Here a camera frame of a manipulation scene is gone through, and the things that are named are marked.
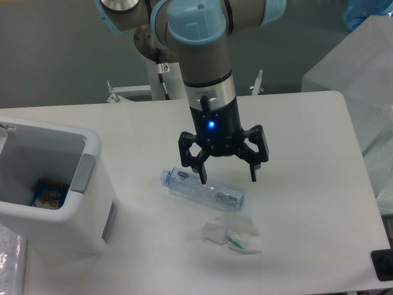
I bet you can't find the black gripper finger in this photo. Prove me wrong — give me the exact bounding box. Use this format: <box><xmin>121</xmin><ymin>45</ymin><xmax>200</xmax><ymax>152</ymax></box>
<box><xmin>178</xmin><ymin>132</ymin><xmax>208</xmax><ymax>184</ymax></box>
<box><xmin>235</xmin><ymin>125</ymin><xmax>269</xmax><ymax>182</ymax></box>

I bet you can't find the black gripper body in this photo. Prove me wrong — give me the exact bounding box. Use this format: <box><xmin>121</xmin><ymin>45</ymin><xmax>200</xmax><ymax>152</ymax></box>
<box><xmin>190</xmin><ymin>97</ymin><xmax>246</xmax><ymax>158</ymax></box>

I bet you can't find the clear plastic water bottle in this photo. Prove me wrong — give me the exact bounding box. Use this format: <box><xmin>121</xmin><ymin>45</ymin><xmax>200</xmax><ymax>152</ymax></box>
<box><xmin>160</xmin><ymin>167</ymin><xmax>246</xmax><ymax>211</ymax></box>

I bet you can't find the white tissue wrapper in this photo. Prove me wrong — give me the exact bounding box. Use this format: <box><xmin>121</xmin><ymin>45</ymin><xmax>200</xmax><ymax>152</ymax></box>
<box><xmin>201</xmin><ymin>212</ymin><xmax>262</xmax><ymax>254</ymax></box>

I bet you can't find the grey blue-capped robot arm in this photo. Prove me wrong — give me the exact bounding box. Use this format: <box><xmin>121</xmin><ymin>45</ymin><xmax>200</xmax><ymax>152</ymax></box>
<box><xmin>96</xmin><ymin>1</ymin><xmax>286</xmax><ymax>183</ymax></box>

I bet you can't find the white plastic trash can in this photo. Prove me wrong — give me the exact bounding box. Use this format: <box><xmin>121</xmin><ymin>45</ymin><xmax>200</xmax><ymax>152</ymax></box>
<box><xmin>1</xmin><ymin>117</ymin><xmax>116</xmax><ymax>253</ymax></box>

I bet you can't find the right table clamp screw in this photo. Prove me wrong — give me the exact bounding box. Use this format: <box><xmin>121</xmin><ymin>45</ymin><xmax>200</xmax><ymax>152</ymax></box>
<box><xmin>249</xmin><ymin>69</ymin><xmax>264</xmax><ymax>96</ymax></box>

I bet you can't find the table clamp screw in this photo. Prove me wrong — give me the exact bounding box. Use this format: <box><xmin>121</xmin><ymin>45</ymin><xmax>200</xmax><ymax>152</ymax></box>
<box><xmin>106</xmin><ymin>79</ymin><xmax>120</xmax><ymax>103</ymax></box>
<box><xmin>249</xmin><ymin>69</ymin><xmax>264</xmax><ymax>96</ymax></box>

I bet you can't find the left table clamp screw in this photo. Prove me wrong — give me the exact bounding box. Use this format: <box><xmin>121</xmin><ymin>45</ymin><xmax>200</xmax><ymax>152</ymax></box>
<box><xmin>106</xmin><ymin>79</ymin><xmax>120</xmax><ymax>103</ymax></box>

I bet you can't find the translucent plastic cover box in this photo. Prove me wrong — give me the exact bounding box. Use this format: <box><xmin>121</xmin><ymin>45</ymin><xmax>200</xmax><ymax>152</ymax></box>
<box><xmin>302</xmin><ymin>16</ymin><xmax>392</xmax><ymax>215</ymax></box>

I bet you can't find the blue snack packet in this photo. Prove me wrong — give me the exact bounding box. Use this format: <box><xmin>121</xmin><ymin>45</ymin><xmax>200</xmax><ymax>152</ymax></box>
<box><xmin>29</xmin><ymin>178</ymin><xmax>69</xmax><ymax>210</ymax></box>

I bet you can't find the black device at edge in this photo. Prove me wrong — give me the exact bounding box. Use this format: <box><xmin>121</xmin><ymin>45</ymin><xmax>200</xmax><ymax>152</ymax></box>
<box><xmin>371</xmin><ymin>249</ymin><xmax>392</xmax><ymax>281</ymax></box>

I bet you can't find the clear bubble wrap sheet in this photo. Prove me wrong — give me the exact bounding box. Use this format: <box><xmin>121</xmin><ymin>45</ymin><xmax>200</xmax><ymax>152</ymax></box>
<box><xmin>1</xmin><ymin>226</ymin><xmax>28</xmax><ymax>294</ymax></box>

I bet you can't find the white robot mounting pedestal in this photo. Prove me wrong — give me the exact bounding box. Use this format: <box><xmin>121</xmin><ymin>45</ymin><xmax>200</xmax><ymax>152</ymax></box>
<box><xmin>113</xmin><ymin>25</ymin><xmax>187</xmax><ymax>103</ymax></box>

